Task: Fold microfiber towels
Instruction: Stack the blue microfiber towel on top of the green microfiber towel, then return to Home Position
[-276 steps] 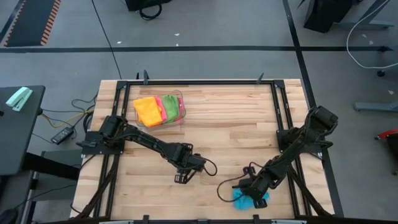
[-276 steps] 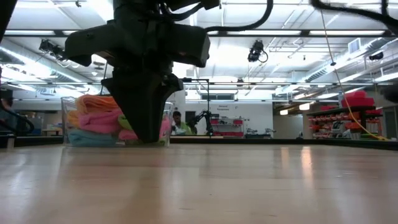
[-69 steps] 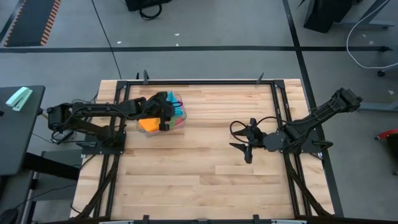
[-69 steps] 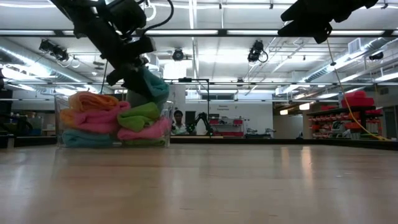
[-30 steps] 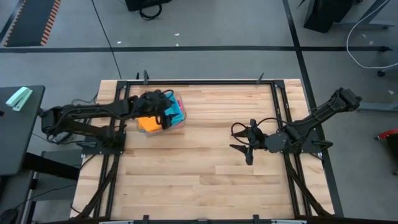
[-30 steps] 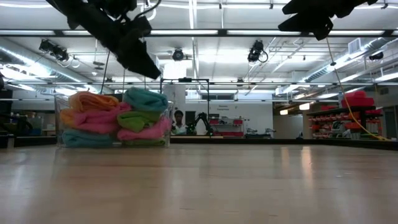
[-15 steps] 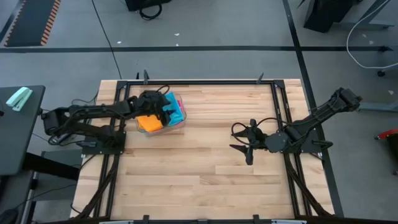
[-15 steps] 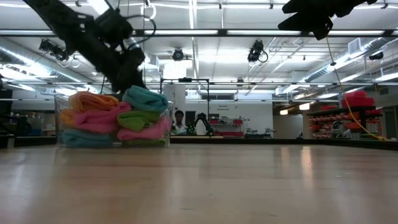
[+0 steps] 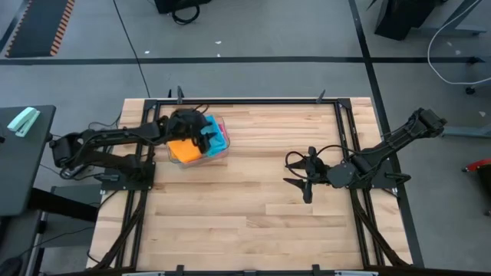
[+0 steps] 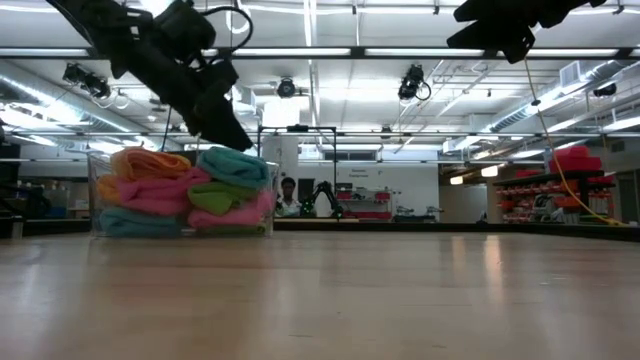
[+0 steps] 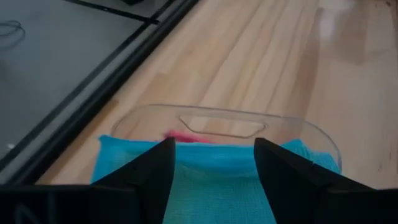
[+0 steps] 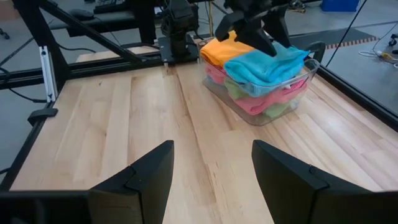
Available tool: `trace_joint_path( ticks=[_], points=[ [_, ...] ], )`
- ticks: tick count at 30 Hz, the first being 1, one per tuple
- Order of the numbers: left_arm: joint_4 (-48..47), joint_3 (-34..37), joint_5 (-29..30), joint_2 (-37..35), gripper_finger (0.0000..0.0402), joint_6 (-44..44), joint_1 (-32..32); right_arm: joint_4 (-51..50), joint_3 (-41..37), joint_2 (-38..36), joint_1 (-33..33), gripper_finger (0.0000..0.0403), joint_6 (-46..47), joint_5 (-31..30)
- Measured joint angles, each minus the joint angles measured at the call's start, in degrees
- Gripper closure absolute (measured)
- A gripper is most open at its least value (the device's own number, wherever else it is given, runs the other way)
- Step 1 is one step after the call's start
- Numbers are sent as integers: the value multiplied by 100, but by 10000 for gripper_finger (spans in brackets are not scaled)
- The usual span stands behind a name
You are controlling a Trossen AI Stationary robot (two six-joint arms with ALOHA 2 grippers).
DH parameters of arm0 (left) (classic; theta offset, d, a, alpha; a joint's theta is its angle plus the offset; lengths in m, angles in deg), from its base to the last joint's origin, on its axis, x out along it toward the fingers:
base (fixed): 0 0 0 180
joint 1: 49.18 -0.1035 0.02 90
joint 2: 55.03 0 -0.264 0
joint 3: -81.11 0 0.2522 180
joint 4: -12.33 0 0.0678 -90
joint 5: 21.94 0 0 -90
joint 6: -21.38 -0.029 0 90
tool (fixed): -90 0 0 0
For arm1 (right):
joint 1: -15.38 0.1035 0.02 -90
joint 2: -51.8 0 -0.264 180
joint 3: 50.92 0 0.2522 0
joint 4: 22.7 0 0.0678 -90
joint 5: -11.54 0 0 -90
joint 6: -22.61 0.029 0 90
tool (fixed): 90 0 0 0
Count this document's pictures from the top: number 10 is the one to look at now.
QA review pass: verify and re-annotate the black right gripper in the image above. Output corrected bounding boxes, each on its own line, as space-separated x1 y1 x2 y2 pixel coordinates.
445 0 544 66

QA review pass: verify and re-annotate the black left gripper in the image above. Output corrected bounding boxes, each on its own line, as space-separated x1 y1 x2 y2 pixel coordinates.
113 37 255 153

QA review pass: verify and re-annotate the blue microfiber towel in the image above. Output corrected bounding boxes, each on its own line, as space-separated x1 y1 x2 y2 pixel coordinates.
98 206 184 238
195 146 272 191

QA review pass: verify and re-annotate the orange microfiber towel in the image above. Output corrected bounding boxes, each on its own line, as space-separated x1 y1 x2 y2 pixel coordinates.
110 146 193 183

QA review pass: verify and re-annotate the pink microfiber towel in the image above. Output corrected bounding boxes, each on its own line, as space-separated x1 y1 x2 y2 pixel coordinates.
187 189 277 230
117 167 213 217

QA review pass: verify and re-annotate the clear plastic bin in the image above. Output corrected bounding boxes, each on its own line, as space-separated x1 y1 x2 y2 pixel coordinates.
87 147 282 238

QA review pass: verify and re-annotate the white cabinet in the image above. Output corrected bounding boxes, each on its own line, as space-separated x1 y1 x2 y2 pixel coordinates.
261 134 300 179

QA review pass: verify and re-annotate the person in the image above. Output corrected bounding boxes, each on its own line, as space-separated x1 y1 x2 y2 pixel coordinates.
275 176 304 219

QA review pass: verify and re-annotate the white air vent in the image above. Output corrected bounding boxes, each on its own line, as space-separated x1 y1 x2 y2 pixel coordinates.
559 60 581 87

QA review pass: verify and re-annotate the white shelf with red bins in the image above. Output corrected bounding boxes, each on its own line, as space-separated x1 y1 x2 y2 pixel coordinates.
339 187 395 220

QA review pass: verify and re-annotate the red storage rack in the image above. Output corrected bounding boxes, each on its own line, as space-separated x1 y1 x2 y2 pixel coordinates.
492 168 617 225

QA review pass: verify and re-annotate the black hanging cable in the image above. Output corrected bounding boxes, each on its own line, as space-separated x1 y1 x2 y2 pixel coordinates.
160 105 174 152

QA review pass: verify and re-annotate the white hanging ring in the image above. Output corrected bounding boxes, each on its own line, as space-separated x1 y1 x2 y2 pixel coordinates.
224 0 253 36

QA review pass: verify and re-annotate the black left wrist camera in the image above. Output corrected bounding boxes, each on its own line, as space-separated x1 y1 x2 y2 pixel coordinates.
151 0 218 60

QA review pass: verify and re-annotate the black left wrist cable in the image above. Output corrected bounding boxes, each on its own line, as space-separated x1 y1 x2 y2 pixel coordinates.
199 4 255 64

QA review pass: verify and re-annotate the yellow hanging cable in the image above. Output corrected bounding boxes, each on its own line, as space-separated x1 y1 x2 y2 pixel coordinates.
522 57 629 227

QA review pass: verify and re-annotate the black hose loop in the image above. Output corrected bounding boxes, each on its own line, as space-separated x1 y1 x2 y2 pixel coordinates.
0 182 55 222

